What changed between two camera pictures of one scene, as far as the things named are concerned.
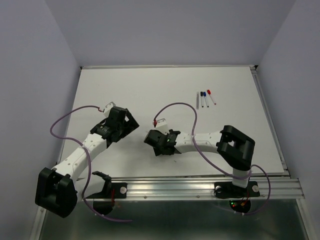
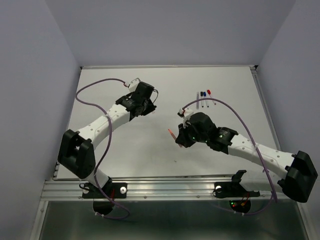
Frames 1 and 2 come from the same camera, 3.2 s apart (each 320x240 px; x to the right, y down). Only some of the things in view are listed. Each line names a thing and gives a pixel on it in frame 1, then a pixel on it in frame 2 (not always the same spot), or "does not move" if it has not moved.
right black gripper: x=157 y=151 to x=181 y=137
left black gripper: x=130 y=125 to x=151 y=108
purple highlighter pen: x=197 y=101 does not move
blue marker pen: x=204 y=95 does not move
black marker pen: x=201 y=93 does not move
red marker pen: x=214 y=103 does not move
